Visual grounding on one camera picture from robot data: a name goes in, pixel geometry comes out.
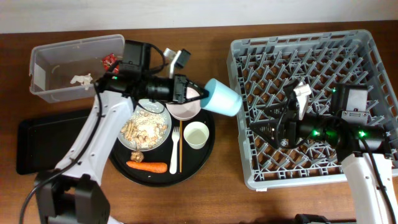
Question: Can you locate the grey plate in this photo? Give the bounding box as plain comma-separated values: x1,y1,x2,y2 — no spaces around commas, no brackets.
118,100,172,151

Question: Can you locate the wooden chopstick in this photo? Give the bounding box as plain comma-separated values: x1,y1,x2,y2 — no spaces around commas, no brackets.
179,120,183,173

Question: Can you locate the rice pile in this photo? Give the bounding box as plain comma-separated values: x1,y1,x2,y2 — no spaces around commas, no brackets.
129,111,169,138

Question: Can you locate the grey dishwasher rack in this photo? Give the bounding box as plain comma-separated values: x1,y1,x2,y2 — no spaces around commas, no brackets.
227,30,397,191

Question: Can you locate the orange carrot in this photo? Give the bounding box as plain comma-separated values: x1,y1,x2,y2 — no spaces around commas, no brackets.
126,161,168,174

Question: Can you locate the black rectangular tray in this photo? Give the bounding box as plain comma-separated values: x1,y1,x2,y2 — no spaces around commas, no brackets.
16,109,90,175

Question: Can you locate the blue plastic cup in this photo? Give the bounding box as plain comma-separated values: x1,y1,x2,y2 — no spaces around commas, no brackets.
200,78,243,117

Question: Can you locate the white cup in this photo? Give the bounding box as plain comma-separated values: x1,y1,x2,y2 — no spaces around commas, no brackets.
183,121,210,149

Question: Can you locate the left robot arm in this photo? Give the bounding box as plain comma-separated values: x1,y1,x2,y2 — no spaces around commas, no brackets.
19,40,209,223

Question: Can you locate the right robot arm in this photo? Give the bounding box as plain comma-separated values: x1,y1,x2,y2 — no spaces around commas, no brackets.
249,81,397,223

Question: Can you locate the clear plastic bin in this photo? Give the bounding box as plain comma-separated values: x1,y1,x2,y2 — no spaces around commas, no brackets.
29,34,124,103

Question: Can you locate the brown walnut piece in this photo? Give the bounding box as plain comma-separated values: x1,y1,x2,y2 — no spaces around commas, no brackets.
131,151,144,163

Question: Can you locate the round black serving tray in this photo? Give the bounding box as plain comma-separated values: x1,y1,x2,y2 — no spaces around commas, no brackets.
109,110,215,187

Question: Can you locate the white tissue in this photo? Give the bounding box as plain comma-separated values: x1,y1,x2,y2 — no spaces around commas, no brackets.
70,73,93,90

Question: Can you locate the red snack wrapper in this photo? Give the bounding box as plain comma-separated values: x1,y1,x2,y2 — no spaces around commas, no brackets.
101,53,118,72

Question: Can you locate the white plastic fork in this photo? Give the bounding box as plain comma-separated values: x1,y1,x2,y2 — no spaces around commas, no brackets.
169,126,180,174

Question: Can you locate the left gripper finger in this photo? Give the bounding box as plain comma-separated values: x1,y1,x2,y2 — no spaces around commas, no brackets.
187,79,209,95
185,95,205,103

